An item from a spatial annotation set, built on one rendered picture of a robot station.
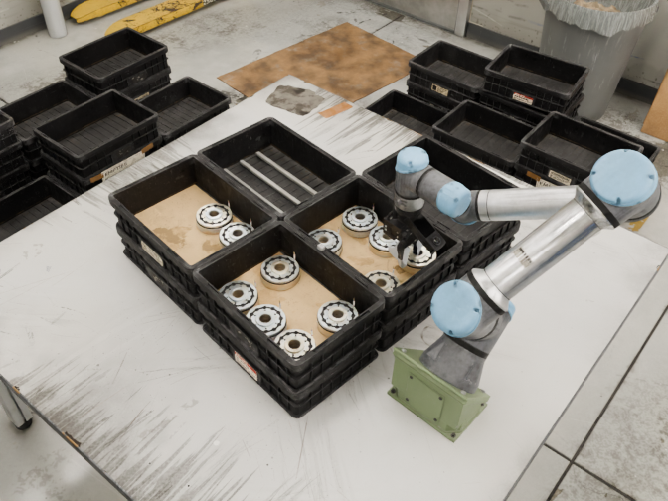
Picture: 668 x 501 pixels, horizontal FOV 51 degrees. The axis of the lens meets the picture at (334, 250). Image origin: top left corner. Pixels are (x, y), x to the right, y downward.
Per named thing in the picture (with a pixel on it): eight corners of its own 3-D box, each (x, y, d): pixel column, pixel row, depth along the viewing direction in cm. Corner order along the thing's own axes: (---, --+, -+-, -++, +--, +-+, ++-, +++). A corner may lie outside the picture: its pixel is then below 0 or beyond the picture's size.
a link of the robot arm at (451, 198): (482, 198, 163) (445, 176, 169) (466, 185, 154) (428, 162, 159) (463, 226, 164) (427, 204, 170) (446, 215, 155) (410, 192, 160)
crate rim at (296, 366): (388, 306, 170) (388, 299, 168) (295, 375, 155) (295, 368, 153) (280, 225, 190) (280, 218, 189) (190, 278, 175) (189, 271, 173)
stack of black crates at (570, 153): (610, 231, 306) (645, 147, 275) (582, 267, 289) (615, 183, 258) (529, 192, 324) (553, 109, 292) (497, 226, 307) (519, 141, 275)
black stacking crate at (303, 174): (356, 204, 212) (358, 174, 204) (281, 249, 197) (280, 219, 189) (271, 146, 232) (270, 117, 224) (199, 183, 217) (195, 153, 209)
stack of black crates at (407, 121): (455, 158, 341) (462, 118, 325) (421, 187, 324) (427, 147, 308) (389, 127, 359) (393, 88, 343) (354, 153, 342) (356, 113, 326)
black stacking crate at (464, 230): (522, 225, 207) (530, 195, 199) (458, 272, 192) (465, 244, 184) (421, 164, 227) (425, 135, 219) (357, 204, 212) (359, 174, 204)
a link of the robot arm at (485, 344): (496, 355, 167) (526, 307, 166) (479, 352, 155) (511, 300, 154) (456, 329, 173) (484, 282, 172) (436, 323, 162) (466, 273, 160)
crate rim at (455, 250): (464, 249, 185) (465, 243, 184) (388, 306, 170) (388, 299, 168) (358, 179, 205) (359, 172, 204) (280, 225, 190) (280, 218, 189)
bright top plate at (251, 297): (265, 299, 177) (264, 297, 177) (231, 317, 173) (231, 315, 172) (244, 276, 183) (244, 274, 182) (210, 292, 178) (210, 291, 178)
